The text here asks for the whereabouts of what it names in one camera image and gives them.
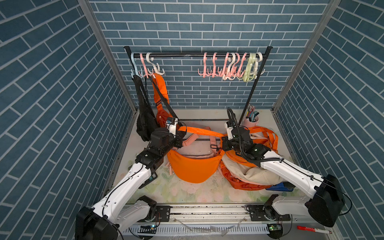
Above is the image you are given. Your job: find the light pink strap bag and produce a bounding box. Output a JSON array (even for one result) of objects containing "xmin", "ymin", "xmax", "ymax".
[{"xmin": 167, "ymin": 133, "xmax": 220, "ymax": 175}]

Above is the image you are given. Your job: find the beige bag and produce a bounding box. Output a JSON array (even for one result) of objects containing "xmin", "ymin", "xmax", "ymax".
[{"xmin": 222, "ymin": 155, "xmax": 285, "ymax": 186}]

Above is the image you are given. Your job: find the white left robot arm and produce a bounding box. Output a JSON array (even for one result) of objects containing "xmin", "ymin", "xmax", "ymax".
[{"xmin": 75, "ymin": 128, "xmax": 187, "ymax": 240}]

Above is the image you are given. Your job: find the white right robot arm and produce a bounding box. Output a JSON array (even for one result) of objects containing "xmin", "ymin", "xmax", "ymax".
[{"xmin": 222, "ymin": 108, "xmax": 348, "ymax": 228}]

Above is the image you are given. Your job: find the black bag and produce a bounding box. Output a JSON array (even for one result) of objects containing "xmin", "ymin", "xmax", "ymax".
[{"xmin": 132, "ymin": 75, "xmax": 159, "ymax": 142}]

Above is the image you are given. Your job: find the white hook middle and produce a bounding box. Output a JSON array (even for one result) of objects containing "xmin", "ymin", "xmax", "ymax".
[{"xmin": 225, "ymin": 53, "xmax": 236, "ymax": 80}]

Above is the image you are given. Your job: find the white hook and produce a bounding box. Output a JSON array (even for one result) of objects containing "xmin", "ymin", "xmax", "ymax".
[
  {"xmin": 225, "ymin": 53, "xmax": 236, "ymax": 80},
  {"xmin": 146, "ymin": 53, "xmax": 165, "ymax": 76}
]

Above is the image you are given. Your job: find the pink hook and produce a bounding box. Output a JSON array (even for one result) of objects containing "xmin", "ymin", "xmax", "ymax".
[
  {"xmin": 220, "ymin": 52, "xmax": 229, "ymax": 81},
  {"xmin": 198, "ymin": 52, "xmax": 210, "ymax": 78},
  {"xmin": 233, "ymin": 52, "xmax": 241, "ymax": 79},
  {"xmin": 237, "ymin": 53, "xmax": 247, "ymax": 80},
  {"xmin": 140, "ymin": 53, "xmax": 150, "ymax": 79},
  {"xmin": 211, "ymin": 52, "xmax": 219, "ymax": 78}
]

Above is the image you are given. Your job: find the white hook left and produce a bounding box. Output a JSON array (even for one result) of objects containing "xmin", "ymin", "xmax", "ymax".
[{"xmin": 146, "ymin": 53, "xmax": 165, "ymax": 76}]

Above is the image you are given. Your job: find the light blue hook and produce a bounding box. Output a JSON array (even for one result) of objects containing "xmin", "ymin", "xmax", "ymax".
[{"xmin": 130, "ymin": 53, "xmax": 142, "ymax": 78}]

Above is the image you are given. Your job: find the green hook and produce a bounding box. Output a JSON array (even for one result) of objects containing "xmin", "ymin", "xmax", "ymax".
[
  {"xmin": 252, "ymin": 53, "xmax": 259, "ymax": 80},
  {"xmin": 243, "ymin": 53, "xmax": 256, "ymax": 82}
]

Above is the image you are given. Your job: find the white hook right end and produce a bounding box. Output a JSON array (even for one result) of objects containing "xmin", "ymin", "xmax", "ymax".
[{"xmin": 257, "ymin": 52, "xmax": 265, "ymax": 75}]

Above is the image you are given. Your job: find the pink metal pen bucket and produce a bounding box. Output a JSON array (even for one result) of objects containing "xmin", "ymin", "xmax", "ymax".
[{"xmin": 241, "ymin": 105, "xmax": 260, "ymax": 128}]

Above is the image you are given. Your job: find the blue card device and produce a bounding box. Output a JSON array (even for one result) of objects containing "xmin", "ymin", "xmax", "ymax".
[{"xmin": 266, "ymin": 182, "xmax": 296, "ymax": 192}]

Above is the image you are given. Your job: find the black clothes rack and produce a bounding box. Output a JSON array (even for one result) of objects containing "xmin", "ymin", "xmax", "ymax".
[{"xmin": 124, "ymin": 46, "xmax": 273, "ymax": 125}]

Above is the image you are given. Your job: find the red white marker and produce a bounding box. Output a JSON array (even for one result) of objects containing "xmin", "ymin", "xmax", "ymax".
[{"xmin": 297, "ymin": 226, "xmax": 332, "ymax": 234}]

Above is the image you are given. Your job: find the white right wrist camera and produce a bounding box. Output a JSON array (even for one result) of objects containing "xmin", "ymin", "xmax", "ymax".
[{"xmin": 225, "ymin": 121, "xmax": 234, "ymax": 140}]

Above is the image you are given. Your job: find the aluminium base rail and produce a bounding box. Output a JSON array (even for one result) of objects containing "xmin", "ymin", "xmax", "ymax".
[{"xmin": 78, "ymin": 202, "xmax": 343, "ymax": 240}]

